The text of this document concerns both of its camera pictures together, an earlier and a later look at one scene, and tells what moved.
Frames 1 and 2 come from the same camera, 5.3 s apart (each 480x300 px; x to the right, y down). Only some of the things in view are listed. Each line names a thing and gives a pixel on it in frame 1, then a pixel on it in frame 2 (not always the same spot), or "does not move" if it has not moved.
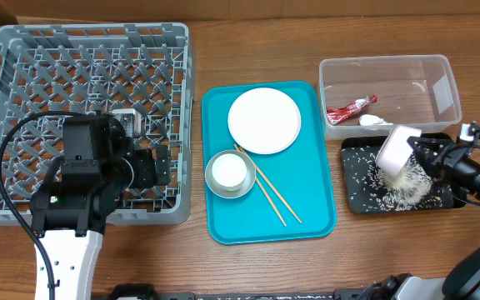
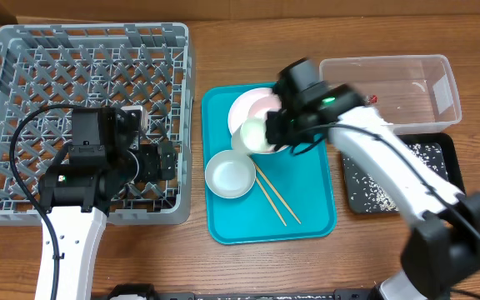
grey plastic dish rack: (30, 70) does not move
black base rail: (143, 292) does not move
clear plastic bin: (368, 96) does not move
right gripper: (425, 152) -> (274, 130)
